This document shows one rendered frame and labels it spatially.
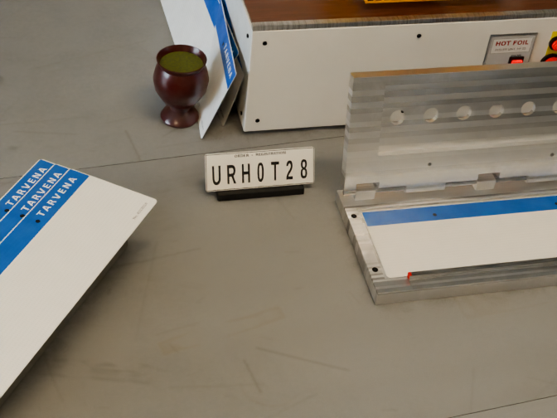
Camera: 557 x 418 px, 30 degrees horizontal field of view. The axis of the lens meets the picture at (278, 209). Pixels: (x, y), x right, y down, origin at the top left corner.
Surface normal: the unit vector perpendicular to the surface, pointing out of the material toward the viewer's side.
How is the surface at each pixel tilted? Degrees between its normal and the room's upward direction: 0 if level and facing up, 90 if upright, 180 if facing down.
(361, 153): 78
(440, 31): 90
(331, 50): 90
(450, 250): 0
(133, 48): 0
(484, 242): 0
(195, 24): 63
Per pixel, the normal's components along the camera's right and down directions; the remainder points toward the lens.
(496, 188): 0.09, -0.73
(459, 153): 0.23, 0.51
